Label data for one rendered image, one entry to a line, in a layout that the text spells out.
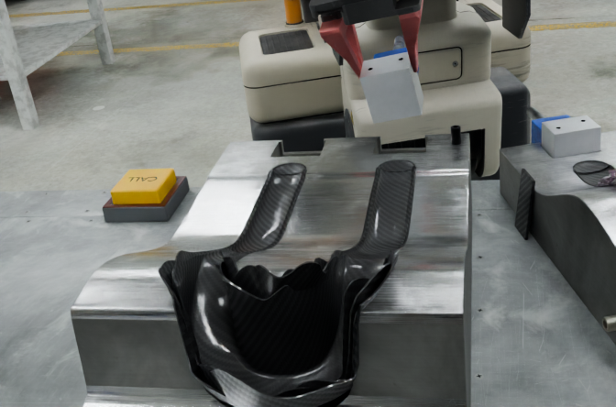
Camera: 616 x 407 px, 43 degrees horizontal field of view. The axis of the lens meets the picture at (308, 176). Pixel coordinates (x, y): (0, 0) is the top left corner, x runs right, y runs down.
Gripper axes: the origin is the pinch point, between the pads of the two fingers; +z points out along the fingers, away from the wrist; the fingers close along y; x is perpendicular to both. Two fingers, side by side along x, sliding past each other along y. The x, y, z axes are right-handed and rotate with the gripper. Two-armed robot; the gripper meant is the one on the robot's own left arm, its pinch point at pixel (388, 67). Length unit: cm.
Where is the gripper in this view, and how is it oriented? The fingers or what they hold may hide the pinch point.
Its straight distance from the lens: 79.2
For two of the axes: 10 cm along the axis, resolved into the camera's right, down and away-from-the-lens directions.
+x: 1.6, -5.8, 8.0
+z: 2.9, 8.1, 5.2
